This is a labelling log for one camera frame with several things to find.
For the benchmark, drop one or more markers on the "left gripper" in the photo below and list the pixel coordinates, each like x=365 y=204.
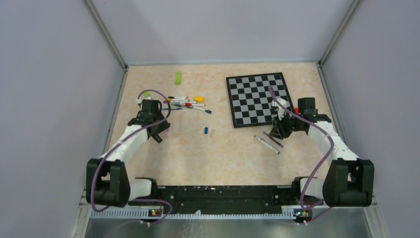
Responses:
x=165 y=125

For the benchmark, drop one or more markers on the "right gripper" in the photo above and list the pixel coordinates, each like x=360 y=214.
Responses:
x=278 y=130

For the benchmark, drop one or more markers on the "dark thin pen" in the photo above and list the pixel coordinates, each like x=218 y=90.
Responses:
x=273 y=139

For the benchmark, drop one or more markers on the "blue capped white marker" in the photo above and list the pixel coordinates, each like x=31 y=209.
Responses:
x=267 y=145

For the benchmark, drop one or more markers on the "blue black highlighter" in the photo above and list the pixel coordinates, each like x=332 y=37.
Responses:
x=157 y=138

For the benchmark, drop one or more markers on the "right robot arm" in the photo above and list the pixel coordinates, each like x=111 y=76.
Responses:
x=341 y=178

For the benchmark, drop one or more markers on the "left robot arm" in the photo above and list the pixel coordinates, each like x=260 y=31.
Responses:
x=107 y=181

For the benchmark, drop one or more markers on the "black capped marker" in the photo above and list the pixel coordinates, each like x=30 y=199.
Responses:
x=177 y=98

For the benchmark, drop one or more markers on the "black white chessboard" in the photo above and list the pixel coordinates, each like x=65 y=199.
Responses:
x=250 y=100

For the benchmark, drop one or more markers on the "green block far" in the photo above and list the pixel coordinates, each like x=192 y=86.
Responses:
x=178 y=78

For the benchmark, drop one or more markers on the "yellow block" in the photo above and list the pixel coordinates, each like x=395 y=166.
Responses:
x=198 y=99

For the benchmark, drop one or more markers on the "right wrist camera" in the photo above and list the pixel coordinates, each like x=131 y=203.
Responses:
x=280 y=106

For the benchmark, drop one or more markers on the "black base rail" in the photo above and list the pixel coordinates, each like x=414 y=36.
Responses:
x=223 y=200

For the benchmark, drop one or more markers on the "aluminium frame rail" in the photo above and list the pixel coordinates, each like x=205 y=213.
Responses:
x=153 y=213

